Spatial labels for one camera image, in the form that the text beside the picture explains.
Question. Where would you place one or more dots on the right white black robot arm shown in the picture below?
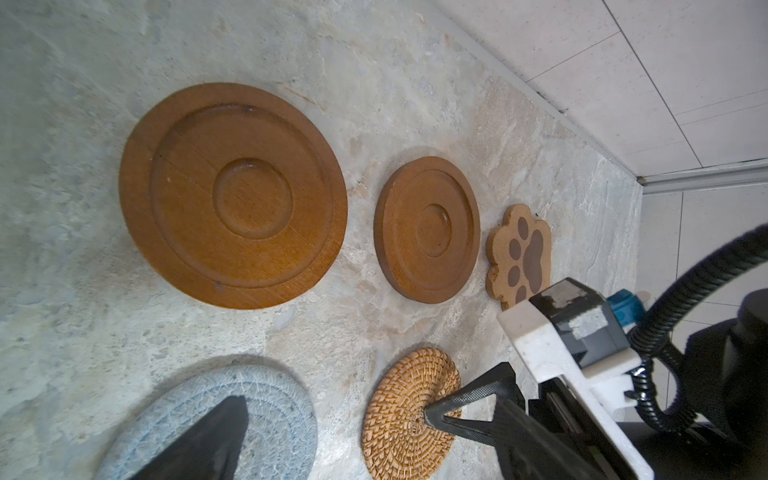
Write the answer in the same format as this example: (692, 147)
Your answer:
(719, 377)

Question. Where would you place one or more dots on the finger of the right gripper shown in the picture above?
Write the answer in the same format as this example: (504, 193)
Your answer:
(499, 381)

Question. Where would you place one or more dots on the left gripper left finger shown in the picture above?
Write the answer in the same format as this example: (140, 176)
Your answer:
(210, 449)

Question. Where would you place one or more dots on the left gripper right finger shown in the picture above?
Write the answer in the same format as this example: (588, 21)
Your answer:
(526, 450)

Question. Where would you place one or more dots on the brown wooden coaster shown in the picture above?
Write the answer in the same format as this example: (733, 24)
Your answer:
(427, 230)
(233, 196)

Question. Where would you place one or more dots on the cork paw print coaster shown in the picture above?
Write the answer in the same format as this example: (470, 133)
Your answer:
(519, 251)

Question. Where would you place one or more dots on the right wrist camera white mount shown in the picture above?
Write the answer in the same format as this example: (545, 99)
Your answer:
(569, 332)

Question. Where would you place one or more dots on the grey woven round coaster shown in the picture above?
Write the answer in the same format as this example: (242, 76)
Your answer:
(280, 441)

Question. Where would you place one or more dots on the rattan woven round coaster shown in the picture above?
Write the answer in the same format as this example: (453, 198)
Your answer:
(397, 442)

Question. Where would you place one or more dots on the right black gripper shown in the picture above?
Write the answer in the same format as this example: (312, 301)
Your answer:
(700, 452)

